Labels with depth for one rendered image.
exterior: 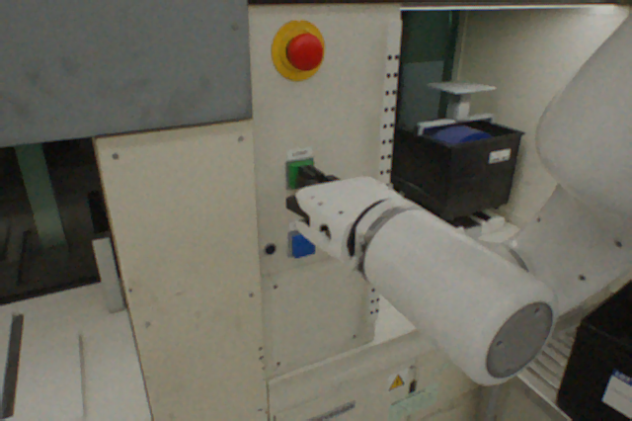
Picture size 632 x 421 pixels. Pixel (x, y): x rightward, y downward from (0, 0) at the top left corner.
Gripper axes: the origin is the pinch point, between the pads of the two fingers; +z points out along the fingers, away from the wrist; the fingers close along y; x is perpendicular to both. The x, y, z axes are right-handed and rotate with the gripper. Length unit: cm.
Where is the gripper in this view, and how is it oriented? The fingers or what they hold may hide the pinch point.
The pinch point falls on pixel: (311, 181)
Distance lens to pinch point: 56.3
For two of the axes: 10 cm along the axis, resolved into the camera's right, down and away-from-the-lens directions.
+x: 0.0, -9.0, -4.3
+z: -4.4, -3.8, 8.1
